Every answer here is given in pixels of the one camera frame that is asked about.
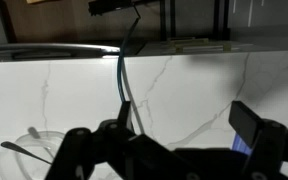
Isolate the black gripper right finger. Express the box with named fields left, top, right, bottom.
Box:
left=229, top=101, right=288, bottom=180

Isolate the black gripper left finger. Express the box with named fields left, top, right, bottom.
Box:
left=45, top=101, right=144, bottom=180

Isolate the clear plastic container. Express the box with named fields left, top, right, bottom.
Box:
left=0, top=131, right=64, bottom=180

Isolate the metal spoon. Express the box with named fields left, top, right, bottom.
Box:
left=0, top=141, right=51, bottom=165

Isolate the beige flat box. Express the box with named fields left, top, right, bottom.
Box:
left=167, top=37, right=232, bottom=53

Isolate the blue cable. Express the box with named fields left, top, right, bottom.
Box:
left=116, top=18, right=140, bottom=103

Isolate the chrome metal rail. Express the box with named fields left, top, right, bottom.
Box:
left=0, top=43, right=120, bottom=54

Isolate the black metal shelf frame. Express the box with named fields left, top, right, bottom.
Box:
left=159, top=0, right=230, bottom=40

